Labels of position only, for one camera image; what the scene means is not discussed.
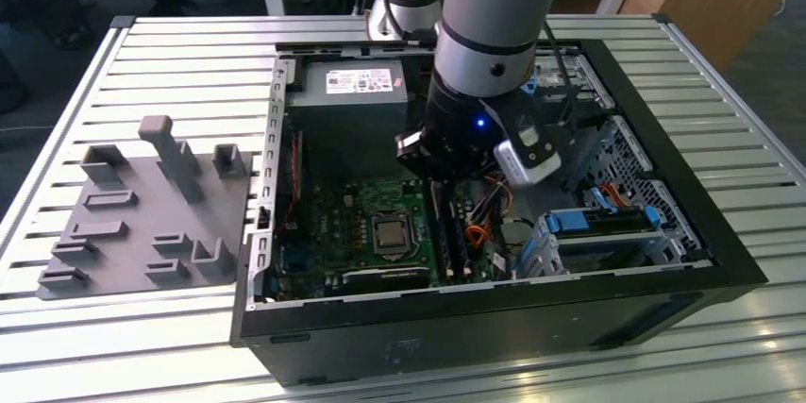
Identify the blue RAM stick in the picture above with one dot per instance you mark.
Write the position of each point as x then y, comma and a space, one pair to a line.
443, 233

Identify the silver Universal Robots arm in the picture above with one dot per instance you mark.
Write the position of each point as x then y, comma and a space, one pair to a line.
491, 6

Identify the blue drive bay latch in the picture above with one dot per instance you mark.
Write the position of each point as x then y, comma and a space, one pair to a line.
531, 84

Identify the green motherboard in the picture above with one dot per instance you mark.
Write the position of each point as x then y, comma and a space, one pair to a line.
378, 195

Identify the grey power supply unit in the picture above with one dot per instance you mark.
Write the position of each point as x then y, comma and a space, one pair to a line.
352, 97

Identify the CPU socket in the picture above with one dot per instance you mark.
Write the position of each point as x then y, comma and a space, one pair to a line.
391, 217

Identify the round grey speaker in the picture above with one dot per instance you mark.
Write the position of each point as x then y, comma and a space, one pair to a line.
518, 232

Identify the tall metal drive cage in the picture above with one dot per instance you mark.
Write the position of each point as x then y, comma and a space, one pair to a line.
589, 87

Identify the silver CPU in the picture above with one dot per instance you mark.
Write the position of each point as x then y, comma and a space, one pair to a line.
390, 236

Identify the hard disk in blue carrier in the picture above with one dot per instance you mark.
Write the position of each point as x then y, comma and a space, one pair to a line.
570, 223

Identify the black graphics card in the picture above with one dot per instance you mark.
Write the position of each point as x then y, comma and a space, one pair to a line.
387, 278

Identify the low metal disk bay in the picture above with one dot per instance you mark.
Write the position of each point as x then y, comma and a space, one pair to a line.
630, 245

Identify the black open PC case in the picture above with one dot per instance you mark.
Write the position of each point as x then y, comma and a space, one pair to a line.
441, 337

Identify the grey parts rack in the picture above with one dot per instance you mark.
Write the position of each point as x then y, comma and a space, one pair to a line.
139, 214

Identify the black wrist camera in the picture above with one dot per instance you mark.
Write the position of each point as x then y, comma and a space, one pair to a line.
413, 150

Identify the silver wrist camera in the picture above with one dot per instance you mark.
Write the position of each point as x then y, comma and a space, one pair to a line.
529, 162

